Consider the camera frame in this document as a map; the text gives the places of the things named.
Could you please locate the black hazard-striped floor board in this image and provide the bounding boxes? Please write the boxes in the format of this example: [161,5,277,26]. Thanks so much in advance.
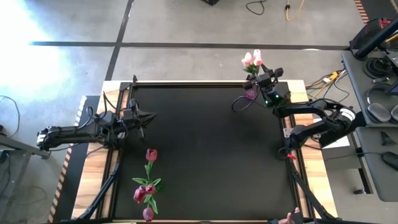
[47,95,101,223]

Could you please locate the person's hand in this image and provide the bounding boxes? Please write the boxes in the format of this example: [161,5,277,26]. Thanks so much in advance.
[277,207,302,224]

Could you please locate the black case red label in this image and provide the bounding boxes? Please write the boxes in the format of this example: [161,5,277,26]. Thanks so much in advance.
[349,17,393,50]

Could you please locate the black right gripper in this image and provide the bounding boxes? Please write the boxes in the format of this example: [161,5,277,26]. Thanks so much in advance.
[244,63,284,93]

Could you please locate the black monitor pole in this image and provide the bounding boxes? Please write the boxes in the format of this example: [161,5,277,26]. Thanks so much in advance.
[354,17,398,60]

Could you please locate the black over-ear headphones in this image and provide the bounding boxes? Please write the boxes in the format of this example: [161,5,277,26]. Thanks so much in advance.
[366,86,398,124]

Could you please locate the dark red tulip upper left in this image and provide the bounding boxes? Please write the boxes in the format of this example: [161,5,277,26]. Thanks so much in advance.
[145,180,164,197]

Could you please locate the black desk leg bar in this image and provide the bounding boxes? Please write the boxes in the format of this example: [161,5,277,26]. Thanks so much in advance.
[357,146,374,195]

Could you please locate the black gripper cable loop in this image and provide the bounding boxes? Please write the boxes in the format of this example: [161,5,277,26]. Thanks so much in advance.
[231,91,262,113]

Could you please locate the white paper box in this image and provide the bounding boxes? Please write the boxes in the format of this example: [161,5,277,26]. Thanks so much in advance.
[313,117,351,149]

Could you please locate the black triangular stand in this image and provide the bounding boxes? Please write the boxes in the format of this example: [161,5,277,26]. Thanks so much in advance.
[381,130,397,146]

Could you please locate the black table mat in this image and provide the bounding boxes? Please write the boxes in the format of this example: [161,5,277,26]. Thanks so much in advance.
[112,85,301,220]

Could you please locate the black aluminium table frame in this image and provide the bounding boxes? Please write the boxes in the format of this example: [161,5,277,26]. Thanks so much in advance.
[98,74,312,221]

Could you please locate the yellow plug cable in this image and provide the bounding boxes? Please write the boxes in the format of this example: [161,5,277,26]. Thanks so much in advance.
[306,70,346,100]

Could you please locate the black floor cable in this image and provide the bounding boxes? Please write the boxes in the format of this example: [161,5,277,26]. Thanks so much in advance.
[310,77,351,108]
[245,0,266,16]
[0,95,21,139]

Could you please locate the yellow floor cable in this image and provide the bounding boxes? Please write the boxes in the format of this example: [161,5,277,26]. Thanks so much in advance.
[285,0,308,22]

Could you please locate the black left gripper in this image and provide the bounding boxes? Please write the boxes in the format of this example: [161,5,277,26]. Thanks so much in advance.
[123,98,157,139]

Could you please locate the grey desk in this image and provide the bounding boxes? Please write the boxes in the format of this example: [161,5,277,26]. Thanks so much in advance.
[341,49,398,202]

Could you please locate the grey side table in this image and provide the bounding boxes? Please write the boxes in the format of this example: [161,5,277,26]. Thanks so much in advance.
[0,133,53,224]

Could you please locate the coiled black cable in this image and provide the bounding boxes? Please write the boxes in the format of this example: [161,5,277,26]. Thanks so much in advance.
[363,57,393,79]

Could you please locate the purple glass vase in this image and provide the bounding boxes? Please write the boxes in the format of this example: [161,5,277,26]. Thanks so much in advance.
[244,85,261,101]

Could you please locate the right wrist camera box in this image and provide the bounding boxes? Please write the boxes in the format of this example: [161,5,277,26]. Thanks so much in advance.
[257,73,274,90]

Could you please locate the black computer mouse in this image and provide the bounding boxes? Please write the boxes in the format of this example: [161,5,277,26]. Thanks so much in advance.
[381,151,398,171]

